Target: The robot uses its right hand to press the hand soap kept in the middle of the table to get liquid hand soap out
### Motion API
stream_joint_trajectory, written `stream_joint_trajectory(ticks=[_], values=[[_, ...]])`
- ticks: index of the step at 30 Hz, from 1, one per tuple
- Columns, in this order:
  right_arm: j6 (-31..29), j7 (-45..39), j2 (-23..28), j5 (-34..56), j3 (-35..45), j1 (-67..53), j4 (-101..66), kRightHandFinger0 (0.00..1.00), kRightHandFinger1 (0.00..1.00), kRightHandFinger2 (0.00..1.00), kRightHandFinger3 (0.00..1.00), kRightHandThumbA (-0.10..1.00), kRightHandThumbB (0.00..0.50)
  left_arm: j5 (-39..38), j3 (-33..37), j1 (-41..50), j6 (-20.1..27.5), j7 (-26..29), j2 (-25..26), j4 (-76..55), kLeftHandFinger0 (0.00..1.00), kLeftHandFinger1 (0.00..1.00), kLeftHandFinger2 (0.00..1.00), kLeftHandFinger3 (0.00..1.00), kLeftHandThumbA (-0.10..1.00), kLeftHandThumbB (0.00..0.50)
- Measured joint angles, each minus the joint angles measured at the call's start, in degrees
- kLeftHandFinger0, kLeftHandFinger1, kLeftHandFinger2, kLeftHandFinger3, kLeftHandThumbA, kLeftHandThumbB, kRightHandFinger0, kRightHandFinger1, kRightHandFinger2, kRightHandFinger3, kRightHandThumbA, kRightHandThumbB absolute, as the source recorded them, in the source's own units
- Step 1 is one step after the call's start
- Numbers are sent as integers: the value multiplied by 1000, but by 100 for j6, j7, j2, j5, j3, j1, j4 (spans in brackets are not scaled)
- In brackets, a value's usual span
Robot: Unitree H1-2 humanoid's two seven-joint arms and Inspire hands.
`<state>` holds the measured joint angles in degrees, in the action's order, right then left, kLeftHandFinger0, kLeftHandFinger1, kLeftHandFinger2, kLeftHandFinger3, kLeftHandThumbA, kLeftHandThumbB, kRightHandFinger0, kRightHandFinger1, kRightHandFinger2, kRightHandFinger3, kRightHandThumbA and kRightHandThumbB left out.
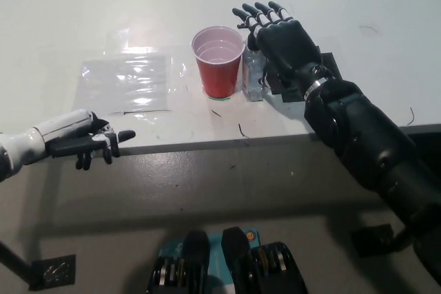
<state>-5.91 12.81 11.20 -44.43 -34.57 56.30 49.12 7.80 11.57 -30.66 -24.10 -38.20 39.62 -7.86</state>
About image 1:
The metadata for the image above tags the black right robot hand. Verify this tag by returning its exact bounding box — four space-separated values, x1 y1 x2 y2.
232 0 336 101

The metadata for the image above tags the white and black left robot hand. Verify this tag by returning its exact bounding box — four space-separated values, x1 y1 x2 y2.
0 108 136 171

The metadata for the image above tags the clear soap pump bottle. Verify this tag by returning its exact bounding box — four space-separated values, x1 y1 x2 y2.
240 41 272 102

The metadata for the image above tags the black tape patch on table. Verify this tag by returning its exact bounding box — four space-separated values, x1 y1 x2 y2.
265 45 342 104

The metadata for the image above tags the red plastic cup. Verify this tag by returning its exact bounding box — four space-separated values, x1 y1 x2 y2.
191 25 247 98

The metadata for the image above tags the clear glossy plastic sheet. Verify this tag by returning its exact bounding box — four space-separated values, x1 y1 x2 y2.
70 45 189 119

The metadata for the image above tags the black floor tape patch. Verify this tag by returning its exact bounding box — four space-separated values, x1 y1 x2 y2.
350 224 398 259
29 254 77 291

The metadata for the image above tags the black table leg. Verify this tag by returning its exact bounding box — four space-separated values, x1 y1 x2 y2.
0 240 35 288
392 227 415 252

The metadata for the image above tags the green tape ring under cup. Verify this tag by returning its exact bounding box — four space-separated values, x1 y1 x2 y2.
207 92 234 103

